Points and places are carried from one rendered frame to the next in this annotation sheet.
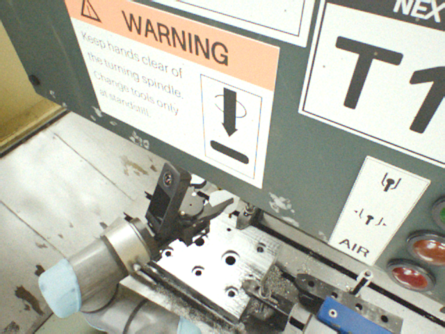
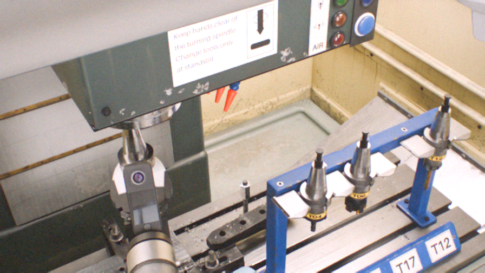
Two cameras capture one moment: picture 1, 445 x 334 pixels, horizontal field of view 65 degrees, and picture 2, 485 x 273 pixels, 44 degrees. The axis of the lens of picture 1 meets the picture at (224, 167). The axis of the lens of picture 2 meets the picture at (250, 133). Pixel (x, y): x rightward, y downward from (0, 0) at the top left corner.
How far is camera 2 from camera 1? 0.68 m
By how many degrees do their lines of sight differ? 46
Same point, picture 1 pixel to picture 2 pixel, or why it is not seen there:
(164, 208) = (152, 202)
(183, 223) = (163, 211)
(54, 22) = (150, 42)
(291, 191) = (289, 41)
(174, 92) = (231, 32)
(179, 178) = (149, 165)
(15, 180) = not seen: outside the picture
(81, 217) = not seen: outside the picture
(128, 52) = (205, 26)
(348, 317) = (288, 177)
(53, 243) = not seen: outside the picture
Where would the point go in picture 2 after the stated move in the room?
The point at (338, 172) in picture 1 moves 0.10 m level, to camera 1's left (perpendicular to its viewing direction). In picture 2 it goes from (304, 14) to (274, 49)
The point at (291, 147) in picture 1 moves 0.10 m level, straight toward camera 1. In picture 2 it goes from (286, 18) to (349, 42)
